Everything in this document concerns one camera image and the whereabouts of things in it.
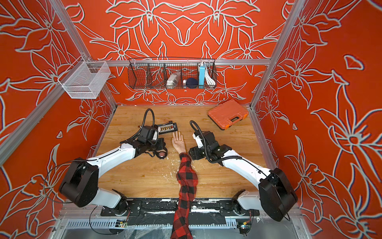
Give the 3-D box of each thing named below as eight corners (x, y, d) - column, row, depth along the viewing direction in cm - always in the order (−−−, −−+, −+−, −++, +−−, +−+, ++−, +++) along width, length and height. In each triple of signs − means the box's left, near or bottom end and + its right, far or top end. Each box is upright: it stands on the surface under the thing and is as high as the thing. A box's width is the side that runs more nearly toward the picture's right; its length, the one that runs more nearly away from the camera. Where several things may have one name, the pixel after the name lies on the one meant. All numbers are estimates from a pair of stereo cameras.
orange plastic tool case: (222, 132, 105) (224, 127, 101) (206, 116, 115) (207, 111, 111) (248, 116, 114) (250, 111, 110) (231, 102, 125) (232, 98, 121)
